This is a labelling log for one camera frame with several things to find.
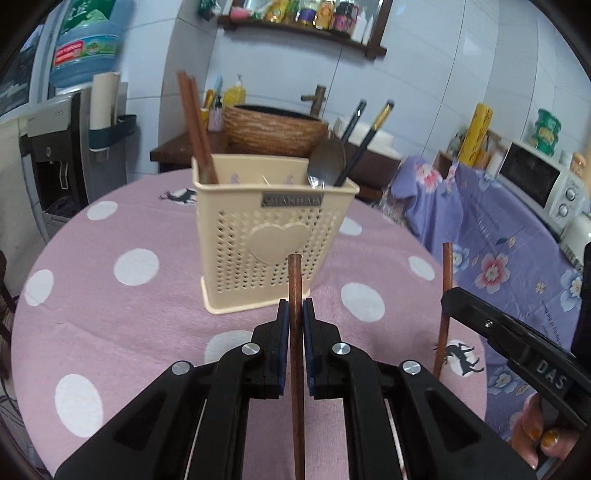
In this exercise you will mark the yellow pump bottle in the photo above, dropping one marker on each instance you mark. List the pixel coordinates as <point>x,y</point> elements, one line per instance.
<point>234,94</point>

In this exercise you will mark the pink container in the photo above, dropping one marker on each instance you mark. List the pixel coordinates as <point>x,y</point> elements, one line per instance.
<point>241,14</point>

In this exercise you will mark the white toaster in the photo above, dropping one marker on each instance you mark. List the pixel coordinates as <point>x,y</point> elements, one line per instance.
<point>575,240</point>

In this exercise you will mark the green packet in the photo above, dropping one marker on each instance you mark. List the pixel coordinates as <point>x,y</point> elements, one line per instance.
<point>208,8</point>

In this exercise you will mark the pink polka-dot tablecloth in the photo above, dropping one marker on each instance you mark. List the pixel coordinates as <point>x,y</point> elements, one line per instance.
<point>115,323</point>

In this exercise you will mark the white bottle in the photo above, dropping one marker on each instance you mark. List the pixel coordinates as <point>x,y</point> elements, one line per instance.
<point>362,25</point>

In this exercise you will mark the blue toothbrush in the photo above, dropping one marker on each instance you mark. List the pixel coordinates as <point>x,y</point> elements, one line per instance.
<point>217,90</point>

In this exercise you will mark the dark wooden counter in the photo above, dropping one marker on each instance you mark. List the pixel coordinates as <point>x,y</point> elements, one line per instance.
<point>175,150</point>

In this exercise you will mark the bamboo faucet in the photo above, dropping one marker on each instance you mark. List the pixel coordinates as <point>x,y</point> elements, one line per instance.
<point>316,99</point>

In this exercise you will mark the white microwave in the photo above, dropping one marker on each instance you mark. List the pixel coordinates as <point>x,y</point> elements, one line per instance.
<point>540,180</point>

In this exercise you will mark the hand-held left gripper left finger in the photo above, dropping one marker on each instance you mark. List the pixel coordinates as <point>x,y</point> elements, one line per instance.
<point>282,350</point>

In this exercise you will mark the blue water bottle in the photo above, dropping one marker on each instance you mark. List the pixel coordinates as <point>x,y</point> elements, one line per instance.
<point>85,46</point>

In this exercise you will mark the wooden wall shelf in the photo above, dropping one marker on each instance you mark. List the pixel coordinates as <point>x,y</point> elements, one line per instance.
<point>295,28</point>

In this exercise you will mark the person's right hand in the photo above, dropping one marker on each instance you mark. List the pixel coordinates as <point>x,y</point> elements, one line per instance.
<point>531,434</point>

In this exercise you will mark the floral pump bottle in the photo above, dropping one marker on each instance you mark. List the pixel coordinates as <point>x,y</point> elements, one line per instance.
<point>215,117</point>

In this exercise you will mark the beige perforated utensil holder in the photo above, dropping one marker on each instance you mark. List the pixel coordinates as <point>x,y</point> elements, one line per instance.
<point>240,258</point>

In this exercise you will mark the dark jar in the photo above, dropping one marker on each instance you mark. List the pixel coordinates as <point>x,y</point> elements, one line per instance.
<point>345,16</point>

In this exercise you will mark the yellow packet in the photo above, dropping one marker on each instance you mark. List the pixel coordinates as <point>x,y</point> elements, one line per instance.
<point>277,10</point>

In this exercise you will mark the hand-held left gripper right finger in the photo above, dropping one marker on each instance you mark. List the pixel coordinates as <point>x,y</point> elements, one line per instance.
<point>308,350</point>

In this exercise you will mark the teal wall holder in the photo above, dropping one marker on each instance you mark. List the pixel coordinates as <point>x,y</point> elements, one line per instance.
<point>115,134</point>

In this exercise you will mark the yellow package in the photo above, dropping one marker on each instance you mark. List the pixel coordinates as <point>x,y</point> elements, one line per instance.
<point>475,134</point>

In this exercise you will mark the purple floral cloth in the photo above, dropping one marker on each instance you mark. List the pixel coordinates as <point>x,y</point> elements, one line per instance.
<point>498,240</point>

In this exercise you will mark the metal spoon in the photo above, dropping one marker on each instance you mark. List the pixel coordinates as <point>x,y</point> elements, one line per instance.
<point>327,159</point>

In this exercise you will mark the woven brown basin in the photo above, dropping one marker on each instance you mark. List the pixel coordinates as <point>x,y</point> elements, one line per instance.
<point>272,131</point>

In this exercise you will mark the black chopstick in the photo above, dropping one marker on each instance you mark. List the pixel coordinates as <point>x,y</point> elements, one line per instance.
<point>367,138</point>
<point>353,120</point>

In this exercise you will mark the water dispenser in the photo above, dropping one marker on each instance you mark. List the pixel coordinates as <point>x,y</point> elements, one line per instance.
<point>51,152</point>

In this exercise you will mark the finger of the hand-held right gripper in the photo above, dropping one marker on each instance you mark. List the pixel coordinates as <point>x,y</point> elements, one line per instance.
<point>508,337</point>

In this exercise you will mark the green canister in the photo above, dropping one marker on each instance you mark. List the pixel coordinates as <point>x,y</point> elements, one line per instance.
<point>545,131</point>

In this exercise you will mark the brown wooden chopstick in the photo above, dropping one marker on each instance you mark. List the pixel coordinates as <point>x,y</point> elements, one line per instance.
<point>295,286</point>
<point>447,267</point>
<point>191,120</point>
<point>201,129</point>

